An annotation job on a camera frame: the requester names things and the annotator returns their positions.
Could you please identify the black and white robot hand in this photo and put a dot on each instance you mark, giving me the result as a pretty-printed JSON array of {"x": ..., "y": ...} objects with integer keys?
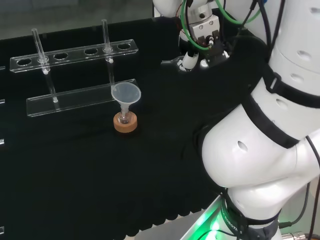
[{"x": 203, "y": 27}]

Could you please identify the clear glass weighing funnel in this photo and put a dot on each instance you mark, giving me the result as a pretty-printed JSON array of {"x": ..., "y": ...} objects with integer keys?
[{"x": 170, "y": 61}]

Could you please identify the translucent plastic funnel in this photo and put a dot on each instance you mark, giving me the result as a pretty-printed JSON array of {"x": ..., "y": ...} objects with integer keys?
[{"x": 126, "y": 92}]

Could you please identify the clear acrylic funnel stand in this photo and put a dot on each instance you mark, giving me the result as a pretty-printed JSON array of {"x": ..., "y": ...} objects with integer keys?
[{"x": 75, "y": 100}]

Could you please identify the small round-bottom glass flask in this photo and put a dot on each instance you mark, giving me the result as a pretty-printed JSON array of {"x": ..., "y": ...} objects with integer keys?
[{"x": 124, "y": 118}]

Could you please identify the black bench cloth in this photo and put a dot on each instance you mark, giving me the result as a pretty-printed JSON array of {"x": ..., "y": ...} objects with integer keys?
[{"x": 75, "y": 175}]

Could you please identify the pale board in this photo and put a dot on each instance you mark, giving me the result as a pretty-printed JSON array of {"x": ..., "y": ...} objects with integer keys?
[{"x": 197, "y": 225}]

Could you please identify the clear cloth clip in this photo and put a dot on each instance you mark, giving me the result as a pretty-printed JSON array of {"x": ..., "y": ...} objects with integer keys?
[
  {"x": 2, "y": 230},
  {"x": 2, "y": 142},
  {"x": 2, "y": 68},
  {"x": 2, "y": 101}
]

